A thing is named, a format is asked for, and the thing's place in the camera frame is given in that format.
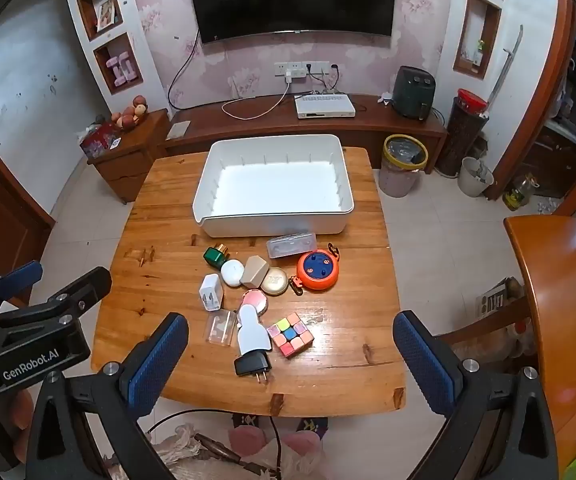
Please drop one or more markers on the peach ornament cluster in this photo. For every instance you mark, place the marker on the peach ornament cluster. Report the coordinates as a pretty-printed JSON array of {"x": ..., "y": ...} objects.
[{"x": 130, "y": 112}]

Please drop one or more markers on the clear plastic case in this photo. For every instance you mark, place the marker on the clear plastic case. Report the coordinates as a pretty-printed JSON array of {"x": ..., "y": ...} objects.
[{"x": 290, "y": 245}]

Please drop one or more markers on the framed photo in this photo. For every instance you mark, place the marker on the framed photo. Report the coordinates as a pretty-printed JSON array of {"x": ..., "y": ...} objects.
[{"x": 105, "y": 10}]

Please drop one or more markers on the pink yellow-rimmed trash bin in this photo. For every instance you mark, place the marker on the pink yellow-rimmed trash bin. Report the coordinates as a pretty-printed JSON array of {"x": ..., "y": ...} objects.
[{"x": 400, "y": 180}]

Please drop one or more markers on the white charger plug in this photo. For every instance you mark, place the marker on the white charger plug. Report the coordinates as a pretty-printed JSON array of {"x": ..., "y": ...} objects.
[{"x": 211, "y": 292}]

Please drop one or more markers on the clear plastic box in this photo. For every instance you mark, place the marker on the clear plastic box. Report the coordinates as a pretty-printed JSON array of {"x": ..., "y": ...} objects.
[{"x": 219, "y": 327}]

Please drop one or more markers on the glossy wooden side table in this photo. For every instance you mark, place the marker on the glossy wooden side table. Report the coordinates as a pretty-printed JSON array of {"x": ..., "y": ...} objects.
[{"x": 563, "y": 300}]

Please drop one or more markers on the pink fuzzy slipper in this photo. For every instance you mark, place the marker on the pink fuzzy slipper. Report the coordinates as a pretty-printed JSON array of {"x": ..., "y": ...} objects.
[
  {"x": 248, "y": 441},
  {"x": 305, "y": 442}
]

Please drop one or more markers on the red printed box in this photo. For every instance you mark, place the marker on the red printed box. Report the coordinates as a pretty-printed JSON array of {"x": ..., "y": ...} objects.
[{"x": 97, "y": 142}]

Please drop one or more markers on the dark green air fryer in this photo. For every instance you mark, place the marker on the dark green air fryer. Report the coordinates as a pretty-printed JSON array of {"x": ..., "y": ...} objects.
[{"x": 413, "y": 92}]

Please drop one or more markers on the white wall niche shelf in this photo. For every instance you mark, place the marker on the white wall niche shelf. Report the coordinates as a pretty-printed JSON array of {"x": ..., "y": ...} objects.
[{"x": 142, "y": 25}]

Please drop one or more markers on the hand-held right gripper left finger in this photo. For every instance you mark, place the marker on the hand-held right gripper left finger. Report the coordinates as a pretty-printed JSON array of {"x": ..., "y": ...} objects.
[{"x": 155, "y": 360}]

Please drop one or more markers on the pink dumbbell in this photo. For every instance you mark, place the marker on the pink dumbbell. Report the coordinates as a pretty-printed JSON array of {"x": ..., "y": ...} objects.
[
  {"x": 116, "y": 72},
  {"x": 129, "y": 67}
]

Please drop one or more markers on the long wooden television stand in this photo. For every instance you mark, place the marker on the long wooden television stand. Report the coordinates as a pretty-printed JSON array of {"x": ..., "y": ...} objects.
[{"x": 268, "y": 130}]

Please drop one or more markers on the gold round compact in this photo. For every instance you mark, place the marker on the gold round compact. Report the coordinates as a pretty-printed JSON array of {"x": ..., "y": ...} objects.
[{"x": 274, "y": 281}]

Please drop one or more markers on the white plastic storage bin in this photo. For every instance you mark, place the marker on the white plastic storage bin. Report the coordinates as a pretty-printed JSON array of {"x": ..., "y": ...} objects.
[{"x": 273, "y": 185}]

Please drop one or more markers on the glass jar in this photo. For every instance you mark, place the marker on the glass jar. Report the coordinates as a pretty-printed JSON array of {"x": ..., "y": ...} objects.
[{"x": 518, "y": 194}]

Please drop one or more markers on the small wooden cabinet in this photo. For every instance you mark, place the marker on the small wooden cabinet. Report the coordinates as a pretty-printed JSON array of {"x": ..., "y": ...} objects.
[{"x": 122, "y": 165}]

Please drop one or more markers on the white bucket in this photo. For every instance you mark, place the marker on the white bucket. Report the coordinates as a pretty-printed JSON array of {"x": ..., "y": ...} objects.
[{"x": 473, "y": 185}]

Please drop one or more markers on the white round case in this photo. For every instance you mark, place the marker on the white round case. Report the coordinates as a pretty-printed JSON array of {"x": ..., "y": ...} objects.
[{"x": 231, "y": 272}]

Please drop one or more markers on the white wall power strip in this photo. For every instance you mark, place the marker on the white wall power strip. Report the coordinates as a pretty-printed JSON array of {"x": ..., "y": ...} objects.
[{"x": 302, "y": 67}]

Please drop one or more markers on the white bottle-shaped card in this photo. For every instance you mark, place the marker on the white bottle-shaped card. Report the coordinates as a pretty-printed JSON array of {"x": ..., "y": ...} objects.
[{"x": 253, "y": 335}]

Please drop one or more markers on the long sheathed sword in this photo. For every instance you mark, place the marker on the long sheathed sword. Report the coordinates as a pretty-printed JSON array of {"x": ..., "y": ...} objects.
[{"x": 505, "y": 67}]

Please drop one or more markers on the grey paper pad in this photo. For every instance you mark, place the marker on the grey paper pad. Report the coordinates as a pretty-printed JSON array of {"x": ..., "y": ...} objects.
[{"x": 177, "y": 129}]

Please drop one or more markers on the white set-top box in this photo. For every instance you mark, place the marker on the white set-top box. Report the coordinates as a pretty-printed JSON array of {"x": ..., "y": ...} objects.
[{"x": 325, "y": 106}]

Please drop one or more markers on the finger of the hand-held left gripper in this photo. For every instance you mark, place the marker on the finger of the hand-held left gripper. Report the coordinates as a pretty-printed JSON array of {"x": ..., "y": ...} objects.
[
  {"x": 22, "y": 277},
  {"x": 87, "y": 282}
]

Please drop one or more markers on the black charger plug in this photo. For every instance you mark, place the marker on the black charger plug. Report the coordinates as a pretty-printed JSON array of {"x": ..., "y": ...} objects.
[{"x": 252, "y": 362}]

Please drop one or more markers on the wooden display cabinet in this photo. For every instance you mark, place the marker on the wooden display cabinet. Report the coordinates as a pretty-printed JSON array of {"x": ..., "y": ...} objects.
[{"x": 568, "y": 135}]

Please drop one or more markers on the pastel puzzle cube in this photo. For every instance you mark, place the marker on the pastel puzzle cube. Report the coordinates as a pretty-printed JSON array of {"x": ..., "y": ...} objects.
[{"x": 290, "y": 335}]

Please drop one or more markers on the dark woven tall basket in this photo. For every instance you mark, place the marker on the dark woven tall basket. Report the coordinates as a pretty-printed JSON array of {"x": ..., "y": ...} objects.
[{"x": 460, "y": 140}]

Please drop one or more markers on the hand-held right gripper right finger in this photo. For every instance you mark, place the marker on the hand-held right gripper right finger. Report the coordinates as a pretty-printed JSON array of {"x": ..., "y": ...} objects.
[{"x": 425, "y": 360}]

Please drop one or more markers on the green perfume bottle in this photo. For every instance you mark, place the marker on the green perfume bottle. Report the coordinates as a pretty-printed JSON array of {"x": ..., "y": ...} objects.
[{"x": 214, "y": 256}]

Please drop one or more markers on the beige faceted box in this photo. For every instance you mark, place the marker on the beige faceted box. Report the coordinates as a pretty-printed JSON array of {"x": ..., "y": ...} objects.
[{"x": 254, "y": 271}]

